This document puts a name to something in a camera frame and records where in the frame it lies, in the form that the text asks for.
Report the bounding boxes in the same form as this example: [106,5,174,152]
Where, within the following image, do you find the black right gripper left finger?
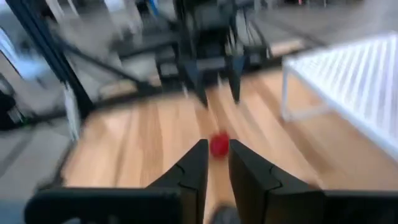
[24,139,209,224]

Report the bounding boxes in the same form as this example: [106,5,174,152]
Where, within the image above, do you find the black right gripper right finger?
[228,139,398,224]

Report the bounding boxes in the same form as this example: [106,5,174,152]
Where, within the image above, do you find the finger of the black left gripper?
[183,58,209,108]
[229,55,246,103]

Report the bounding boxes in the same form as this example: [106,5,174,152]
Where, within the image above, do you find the small red fruit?
[209,131,231,160]

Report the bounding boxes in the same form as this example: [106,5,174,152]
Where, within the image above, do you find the silver aluminium strut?
[63,82,82,141]

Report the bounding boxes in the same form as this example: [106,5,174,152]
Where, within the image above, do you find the white perforated metal shelf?
[281,32,398,162]

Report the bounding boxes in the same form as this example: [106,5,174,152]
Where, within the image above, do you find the black table edge rail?
[83,60,282,108]

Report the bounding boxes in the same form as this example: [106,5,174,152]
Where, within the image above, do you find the black diagonal frame brace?
[58,40,159,94]

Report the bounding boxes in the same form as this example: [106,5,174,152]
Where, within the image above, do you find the black frame post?
[6,0,94,118]

